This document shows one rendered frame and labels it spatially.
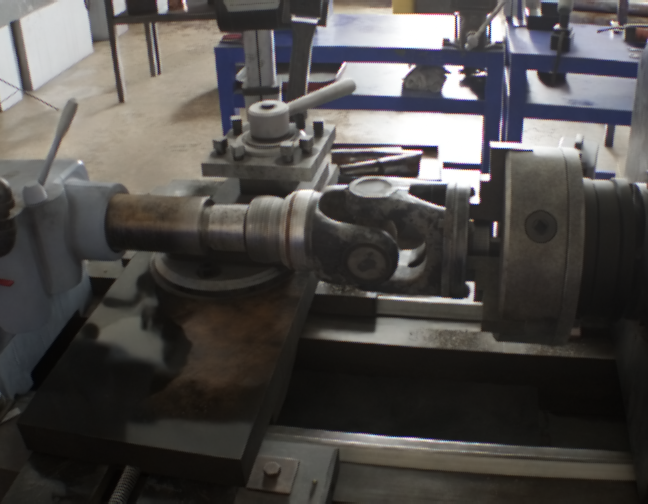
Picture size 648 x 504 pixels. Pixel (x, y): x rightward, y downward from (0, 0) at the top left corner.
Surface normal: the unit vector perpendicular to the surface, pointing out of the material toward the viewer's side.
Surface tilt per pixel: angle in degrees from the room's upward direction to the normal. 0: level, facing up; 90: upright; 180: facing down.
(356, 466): 0
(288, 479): 0
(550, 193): 32
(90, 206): 39
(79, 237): 84
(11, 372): 90
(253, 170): 90
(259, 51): 90
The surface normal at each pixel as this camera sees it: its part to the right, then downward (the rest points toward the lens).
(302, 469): -0.04, -0.84
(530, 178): -0.11, -0.55
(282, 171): -0.21, 0.53
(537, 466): -0.15, -0.16
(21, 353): 0.98, 0.07
